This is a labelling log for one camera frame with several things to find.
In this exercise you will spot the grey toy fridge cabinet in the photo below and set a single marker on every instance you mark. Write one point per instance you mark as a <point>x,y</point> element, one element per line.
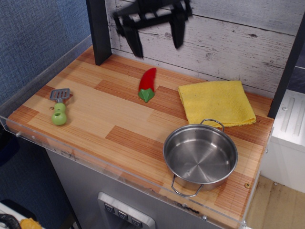
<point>83,184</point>

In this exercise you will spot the white side cabinet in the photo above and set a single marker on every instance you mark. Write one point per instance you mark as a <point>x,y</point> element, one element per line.
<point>284,159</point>

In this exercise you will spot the red toy chili pepper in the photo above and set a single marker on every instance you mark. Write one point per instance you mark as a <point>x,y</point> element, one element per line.
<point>146,86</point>

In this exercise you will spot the yellow cloth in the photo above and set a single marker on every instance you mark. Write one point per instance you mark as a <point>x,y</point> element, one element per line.
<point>224,101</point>

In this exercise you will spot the dark right frame post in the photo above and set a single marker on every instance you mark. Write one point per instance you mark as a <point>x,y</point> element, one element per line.
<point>288,70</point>

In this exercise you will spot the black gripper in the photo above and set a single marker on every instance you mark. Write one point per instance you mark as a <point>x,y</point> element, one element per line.
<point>146,13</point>

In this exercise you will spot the clear acrylic table guard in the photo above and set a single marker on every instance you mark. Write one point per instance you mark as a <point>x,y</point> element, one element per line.
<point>111,130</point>

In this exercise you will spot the yellow object bottom left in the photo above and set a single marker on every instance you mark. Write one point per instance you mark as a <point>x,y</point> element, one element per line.
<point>30,224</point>

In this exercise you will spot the dark frame post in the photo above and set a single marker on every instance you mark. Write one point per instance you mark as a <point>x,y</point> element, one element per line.
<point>98,21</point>
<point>288,70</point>

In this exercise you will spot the dark left frame post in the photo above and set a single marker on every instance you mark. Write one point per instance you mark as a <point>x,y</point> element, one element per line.
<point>98,21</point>

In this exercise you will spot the green handled toy spatula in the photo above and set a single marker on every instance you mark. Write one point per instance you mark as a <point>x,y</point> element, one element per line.
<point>59,116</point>

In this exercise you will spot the silver dispenser button panel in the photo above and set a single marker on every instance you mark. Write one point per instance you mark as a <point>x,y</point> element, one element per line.
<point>119,215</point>

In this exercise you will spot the stainless steel pot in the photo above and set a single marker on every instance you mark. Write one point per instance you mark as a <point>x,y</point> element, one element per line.
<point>200,157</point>

